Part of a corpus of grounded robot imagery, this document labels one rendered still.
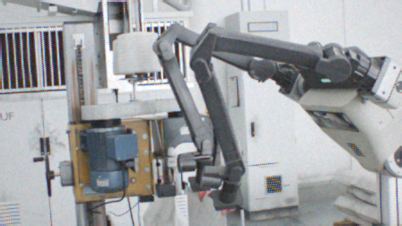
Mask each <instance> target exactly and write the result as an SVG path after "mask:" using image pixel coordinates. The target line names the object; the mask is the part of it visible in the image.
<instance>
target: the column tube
mask: <svg viewBox="0 0 402 226"><path fill-rule="evenodd" d="M62 34H63V42H64V60H65V71H66V75H65V78H66V96H67V98H66V102H67V110H68V125H69V126H74V125H81V124H82V111H81V103H80V87H79V77H78V74H79V73H78V62H81V60H79V61H78V59H77V52H76V50H77V49H73V41H72V34H84V45H85V49H82V54H83V56H82V58H83V64H79V65H82V66H83V88H84V97H85V103H84V104H85V106H87V105H98V97H97V79H96V69H95V51H94V34H93V25H92V22H91V23H72V24H64V25H63V27H62ZM102 203H105V199H104V200H99V201H92V206H89V207H88V201H87V202H81V203H80V202H76V201H75V199H74V204H75V214H76V226H90V223H89V212H87V210H88V209H89V208H92V207H94V206H96V205H99V204H102ZM92 210H93V211H94V212H100V213H101V214H98V213H94V214H93V219H94V225H92V226H107V221H106V205H105V204H104V205H103V206H99V207H98V208H94V209H92Z"/></svg>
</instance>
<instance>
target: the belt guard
mask: <svg viewBox="0 0 402 226"><path fill-rule="evenodd" d="M172 111H180V108H179V105H178V102H177V101H176V99H162V100H145V101H138V102H116V103H109V104H100V105H87V106H82V120H99V119H109V118H122V117H136V116H142V115H152V114H156V113H166V112H172Z"/></svg>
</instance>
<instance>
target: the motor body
mask: <svg viewBox="0 0 402 226"><path fill-rule="evenodd" d="M124 129H126V126H124V125H117V126H92V127H89V128H87V132H88V133H86V134H87V144H88V161H89V166H90V167H91V168H92V169H90V183H91V188H92V190H93V191H95V192H96V193H106V194H111V193H117V192H122V191H123V171H122V169H121V166H120V164H119V162H120V161H115V160H112V159H109V158H107V148H106V137H107V136H111V135H124V134H125V131H123V130H124ZM125 182H126V189H127V188H128V186H129V174H128V167H126V166H125Z"/></svg>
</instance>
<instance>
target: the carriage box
mask: <svg viewBox="0 0 402 226"><path fill-rule="evenodd" d="M121 125H124V126H126V129H124V130H123V131H125V134H126V133H127V128H132V129H134V130H135V132H136V134H137V136H138V154H139V155H138V172H133V171H132V170H131V169H130V168H129V167H128V166H126V167H128V174H129V186H128V188H127V189H126V194H125V197H133V196H148V195H152V194H154V195H155V191H154V172H153V153H152V134H151V125H150V119H148V118H142V117H132V118H121ZM89 127H91V126H90V125H74V126H69V125H68V122H67V129H66V134H68V137H69V154H70V161H71V162H72V165H73V180H74V185H73V186H72V189H73V194H74V198H75V201H76V202H80V203H81V202H87V201H99V200H104V199H116V198H121V197H123V191H122V192H117V193H111V194H106V193H104V196H101V195H99V196H85V197H83V186H88V185H90V184H91V183H90V170H92V168H91V167H90V166H89V161H88V152H82V151H81V150H80V133H79V132H80V130H87V128H89ZM69 135H71V143H72V152H73V155H72V153H71V145H70V136H69Z"/></svg>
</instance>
